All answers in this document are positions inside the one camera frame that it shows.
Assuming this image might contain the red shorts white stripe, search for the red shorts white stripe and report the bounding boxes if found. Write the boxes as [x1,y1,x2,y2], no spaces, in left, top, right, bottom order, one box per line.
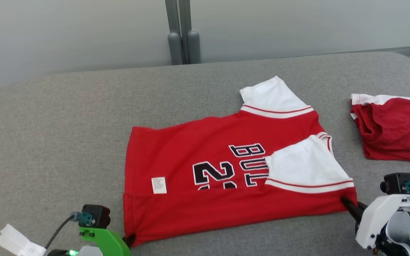
[350,93,410,164]

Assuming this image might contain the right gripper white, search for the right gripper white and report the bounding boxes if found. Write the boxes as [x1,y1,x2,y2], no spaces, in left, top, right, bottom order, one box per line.
[340,194,410,249]

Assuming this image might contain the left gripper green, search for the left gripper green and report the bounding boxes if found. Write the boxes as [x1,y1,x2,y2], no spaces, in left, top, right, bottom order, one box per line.
[79,227,136,256]

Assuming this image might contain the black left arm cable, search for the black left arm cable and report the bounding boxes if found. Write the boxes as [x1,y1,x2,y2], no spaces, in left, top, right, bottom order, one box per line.
[45,215,76,250]

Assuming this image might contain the red basketball jersey white sleeves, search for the red basketball jersey white sleeves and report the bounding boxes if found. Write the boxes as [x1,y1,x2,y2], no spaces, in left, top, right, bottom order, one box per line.
[122,75,358,247]

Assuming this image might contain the teal left camera connector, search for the teal left camera connector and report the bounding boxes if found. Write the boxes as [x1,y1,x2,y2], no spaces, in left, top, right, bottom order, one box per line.
[70,212,95,227]

